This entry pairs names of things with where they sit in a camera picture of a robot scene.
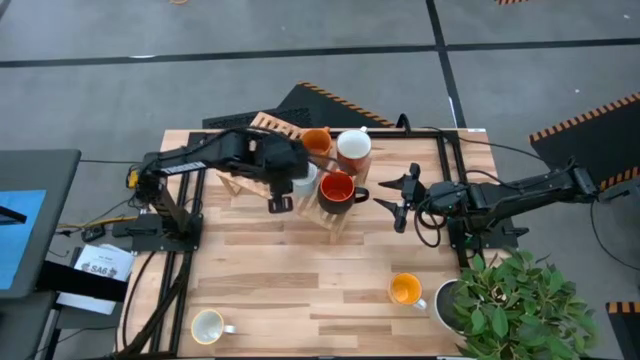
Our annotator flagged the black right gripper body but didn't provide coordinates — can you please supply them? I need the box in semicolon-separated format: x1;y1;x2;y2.
394;162;455;234

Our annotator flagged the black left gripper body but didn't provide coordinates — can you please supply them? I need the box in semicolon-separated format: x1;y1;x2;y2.
259;133;311;215

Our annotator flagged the black mug with red inside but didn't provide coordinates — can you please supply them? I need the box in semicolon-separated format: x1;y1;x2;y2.
316;170;371;215

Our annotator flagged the pale grey mug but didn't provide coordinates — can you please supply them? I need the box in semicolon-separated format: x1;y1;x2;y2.
292;162;320;199

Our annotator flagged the orange mug with white inside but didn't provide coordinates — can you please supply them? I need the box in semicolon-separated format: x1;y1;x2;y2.
335;126;374;176

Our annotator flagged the wooden slatted dish rack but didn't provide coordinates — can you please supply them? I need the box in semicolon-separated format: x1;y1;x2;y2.
215;111;374;245

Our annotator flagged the yellow-orange mug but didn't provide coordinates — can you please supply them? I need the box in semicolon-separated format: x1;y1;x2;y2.
387;272;429;311

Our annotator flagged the white plant pot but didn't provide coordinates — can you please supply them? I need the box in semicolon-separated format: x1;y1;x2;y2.
428;278;469;334

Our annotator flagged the green leafy plant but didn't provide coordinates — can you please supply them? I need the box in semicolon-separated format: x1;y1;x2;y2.
452;249;601;360

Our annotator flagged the white mug with yellow rim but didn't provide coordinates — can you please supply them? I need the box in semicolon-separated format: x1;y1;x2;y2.
190;308;237;346

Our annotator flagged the black power adapter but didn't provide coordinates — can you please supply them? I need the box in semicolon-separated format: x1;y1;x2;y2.
81;224;107;244

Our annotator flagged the white printed booklet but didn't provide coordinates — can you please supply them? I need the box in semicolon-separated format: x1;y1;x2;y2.
73;243;136;282

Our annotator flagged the dark grey desk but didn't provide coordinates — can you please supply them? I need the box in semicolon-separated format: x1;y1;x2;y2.
0;148;82;301

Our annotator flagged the black shelf bar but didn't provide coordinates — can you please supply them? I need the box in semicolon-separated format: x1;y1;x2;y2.
37;260;129;304

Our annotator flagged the white paper sheet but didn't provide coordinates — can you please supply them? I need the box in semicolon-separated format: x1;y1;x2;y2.
56;291;119;316

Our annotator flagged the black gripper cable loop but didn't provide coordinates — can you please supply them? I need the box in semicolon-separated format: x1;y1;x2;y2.
413;197;449;249

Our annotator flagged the black aluminium table frame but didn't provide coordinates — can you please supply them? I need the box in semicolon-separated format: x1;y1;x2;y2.
149;129;474;359

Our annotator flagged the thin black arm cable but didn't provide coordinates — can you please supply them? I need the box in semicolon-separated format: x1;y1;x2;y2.
397;113;549;162

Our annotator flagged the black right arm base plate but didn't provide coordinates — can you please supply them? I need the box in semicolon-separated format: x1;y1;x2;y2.
446;214;530;251

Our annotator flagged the black floor cable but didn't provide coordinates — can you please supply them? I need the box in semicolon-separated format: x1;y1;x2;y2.
589;192;640;274

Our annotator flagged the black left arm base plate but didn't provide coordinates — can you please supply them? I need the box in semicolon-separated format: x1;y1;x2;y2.
112;213;205;253

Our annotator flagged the yellow cable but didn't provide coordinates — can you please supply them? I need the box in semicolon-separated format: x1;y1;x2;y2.
57;214;139;234

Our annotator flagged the black cable bundle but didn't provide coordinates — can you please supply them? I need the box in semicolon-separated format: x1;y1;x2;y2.
119;249;194;359

